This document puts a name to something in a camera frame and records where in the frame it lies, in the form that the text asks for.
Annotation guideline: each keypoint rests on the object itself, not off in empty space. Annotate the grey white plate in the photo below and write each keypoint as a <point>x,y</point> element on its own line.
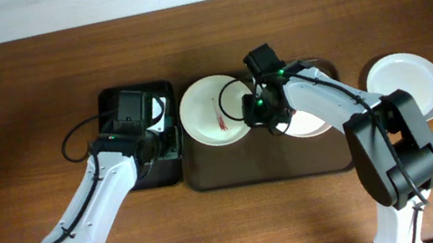
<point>408,72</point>

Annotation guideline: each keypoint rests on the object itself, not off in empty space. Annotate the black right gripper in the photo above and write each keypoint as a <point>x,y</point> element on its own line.
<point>258,115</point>

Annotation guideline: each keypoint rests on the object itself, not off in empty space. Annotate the cream plate with red stain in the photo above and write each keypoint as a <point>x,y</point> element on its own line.
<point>202,108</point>

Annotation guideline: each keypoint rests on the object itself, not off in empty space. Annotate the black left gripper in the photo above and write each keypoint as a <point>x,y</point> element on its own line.
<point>167,141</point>

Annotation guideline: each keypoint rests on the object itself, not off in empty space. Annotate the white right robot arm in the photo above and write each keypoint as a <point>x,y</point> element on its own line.
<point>389,140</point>

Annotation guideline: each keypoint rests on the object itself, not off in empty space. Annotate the small black tray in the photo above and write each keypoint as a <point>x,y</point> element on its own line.
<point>155,175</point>

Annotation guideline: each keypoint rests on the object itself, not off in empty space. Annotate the pink plate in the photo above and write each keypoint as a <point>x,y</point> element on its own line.
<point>302,124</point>

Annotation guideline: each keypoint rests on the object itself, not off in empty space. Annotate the large brown tray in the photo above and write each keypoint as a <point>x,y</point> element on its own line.
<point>260,157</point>

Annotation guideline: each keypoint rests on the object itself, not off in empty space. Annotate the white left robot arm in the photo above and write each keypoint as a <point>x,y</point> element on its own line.
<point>115,165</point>

